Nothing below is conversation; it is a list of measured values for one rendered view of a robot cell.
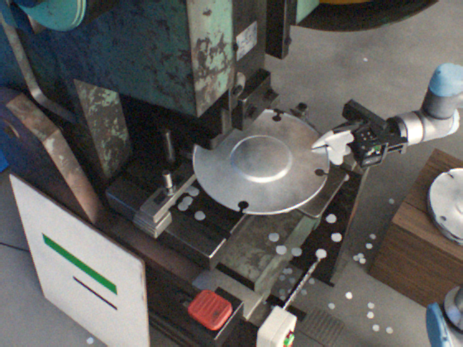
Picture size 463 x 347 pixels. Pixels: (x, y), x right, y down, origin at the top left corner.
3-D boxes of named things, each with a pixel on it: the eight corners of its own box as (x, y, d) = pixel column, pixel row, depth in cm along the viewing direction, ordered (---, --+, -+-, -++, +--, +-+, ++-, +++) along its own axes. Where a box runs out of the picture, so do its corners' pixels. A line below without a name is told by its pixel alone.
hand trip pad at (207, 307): (236, 320, 91) (235, 304, 85) (217, 344, 87) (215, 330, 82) (206, 301, 93) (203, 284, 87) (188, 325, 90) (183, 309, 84)
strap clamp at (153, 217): (203, 186, 109) (200, 155, 101) (155, 239, 100) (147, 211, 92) (182, 174, 111) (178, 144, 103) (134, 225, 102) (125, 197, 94)
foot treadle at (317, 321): (344, 329, 147) (347, 322, 143) (329, 354, 142) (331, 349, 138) (194, 240, 169) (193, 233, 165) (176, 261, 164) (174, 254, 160)
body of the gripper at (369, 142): (365, 147, 100) (412, 135, 102) (346, 120, 105) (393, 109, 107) (358, 170, 106) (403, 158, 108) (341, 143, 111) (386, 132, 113)
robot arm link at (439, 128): (447, 92, 109) (437, 118, 116) (409, 102, 107) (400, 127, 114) (466, 115, 105) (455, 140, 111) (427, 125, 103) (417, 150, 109)
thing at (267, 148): (219, 101, 115) (219, 98, 115) (339, 127, 109) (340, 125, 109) (172, 194, 98) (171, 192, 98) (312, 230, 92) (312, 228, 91)
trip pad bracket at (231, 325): (244, 334, 105) (244, 297, 90) (219, 368, 100) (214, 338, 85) (222, 320, 108) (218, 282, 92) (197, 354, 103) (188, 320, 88)
